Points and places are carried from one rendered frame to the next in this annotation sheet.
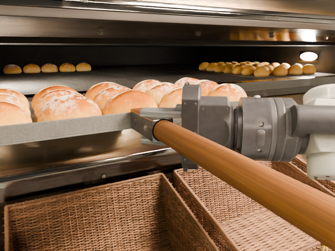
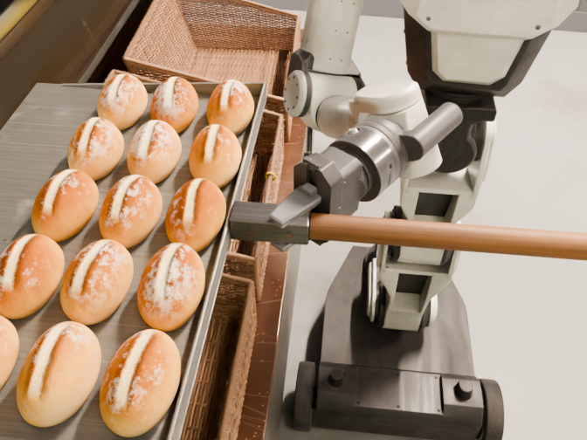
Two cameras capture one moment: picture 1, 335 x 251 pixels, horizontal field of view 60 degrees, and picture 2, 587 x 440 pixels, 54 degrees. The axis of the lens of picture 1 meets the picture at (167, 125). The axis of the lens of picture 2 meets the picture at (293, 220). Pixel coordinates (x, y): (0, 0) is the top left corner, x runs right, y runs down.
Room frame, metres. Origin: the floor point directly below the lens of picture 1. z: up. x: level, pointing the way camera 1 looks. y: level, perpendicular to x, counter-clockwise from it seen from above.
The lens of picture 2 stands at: (0.16, 0.39, 1.68)
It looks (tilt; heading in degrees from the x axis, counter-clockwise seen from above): 45 degrees down; 303
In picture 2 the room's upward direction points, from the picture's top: straight up
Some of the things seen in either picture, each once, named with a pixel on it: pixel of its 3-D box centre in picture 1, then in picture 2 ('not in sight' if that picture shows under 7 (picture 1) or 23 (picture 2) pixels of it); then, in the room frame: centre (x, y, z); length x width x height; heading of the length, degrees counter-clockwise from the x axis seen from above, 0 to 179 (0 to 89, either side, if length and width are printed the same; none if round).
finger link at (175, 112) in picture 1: (162, 109); (293, 203); (0.41, 0.01, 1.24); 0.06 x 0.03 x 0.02; 82
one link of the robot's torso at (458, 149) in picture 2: not in sight; (446, 100); (0.44, -0.63, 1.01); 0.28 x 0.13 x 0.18; 117
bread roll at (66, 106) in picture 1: (70, 111); (169, 280); (0.46, 0.16, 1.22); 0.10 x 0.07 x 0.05; 119
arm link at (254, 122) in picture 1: (225, 127); (341, 178); (0.40, -0.08, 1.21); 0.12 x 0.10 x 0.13; 82
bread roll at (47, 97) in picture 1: (62, 103); (95, 275); (0.53, 0.19, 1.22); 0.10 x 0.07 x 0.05; 113
